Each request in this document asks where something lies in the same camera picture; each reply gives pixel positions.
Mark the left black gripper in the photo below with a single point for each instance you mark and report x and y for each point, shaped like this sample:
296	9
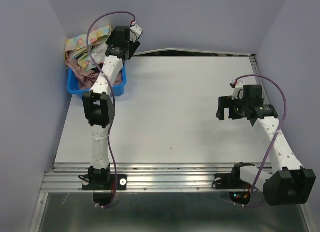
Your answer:
132	46

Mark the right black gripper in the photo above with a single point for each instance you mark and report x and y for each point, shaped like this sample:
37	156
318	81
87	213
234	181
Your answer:
225	101

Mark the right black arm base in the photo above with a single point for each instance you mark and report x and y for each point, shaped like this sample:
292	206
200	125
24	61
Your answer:
225	181

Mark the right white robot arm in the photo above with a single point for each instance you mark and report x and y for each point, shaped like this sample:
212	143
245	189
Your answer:
289	182

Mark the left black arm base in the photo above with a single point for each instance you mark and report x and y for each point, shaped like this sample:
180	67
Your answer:
121	182

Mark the pastel floral skirt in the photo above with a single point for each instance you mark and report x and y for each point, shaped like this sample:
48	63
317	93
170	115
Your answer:
76	52

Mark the dusty pink skirt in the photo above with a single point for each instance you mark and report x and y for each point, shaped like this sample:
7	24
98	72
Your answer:
78	78

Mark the blue plastic bin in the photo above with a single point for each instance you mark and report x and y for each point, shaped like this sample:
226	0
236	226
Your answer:
73	84

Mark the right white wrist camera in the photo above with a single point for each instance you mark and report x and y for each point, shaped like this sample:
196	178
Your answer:
238	89

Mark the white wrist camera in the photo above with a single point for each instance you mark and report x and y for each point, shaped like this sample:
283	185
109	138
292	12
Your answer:
238	89
135	31

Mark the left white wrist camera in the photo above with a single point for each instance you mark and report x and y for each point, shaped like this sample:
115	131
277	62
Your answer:
135	31

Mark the aluminium rail frame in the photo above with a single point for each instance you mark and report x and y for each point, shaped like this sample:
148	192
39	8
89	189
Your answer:
168	142

